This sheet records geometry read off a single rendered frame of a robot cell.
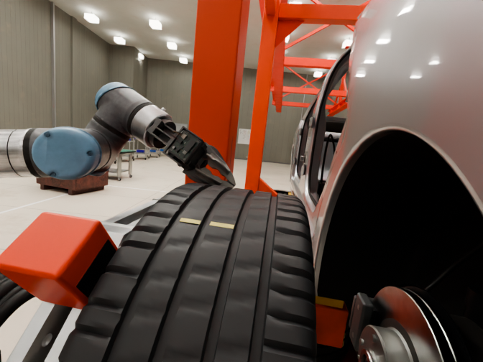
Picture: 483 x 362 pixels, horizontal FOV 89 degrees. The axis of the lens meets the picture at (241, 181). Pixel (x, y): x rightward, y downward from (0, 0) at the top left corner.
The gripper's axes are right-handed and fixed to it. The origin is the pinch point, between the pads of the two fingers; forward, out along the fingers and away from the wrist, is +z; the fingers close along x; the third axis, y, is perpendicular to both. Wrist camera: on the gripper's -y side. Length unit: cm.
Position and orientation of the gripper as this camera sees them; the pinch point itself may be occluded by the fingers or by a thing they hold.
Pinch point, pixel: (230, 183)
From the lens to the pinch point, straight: 54.9
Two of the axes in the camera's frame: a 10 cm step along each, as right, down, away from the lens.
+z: 8.0, 5.7, -2.1
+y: -1.1, -2.0, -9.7
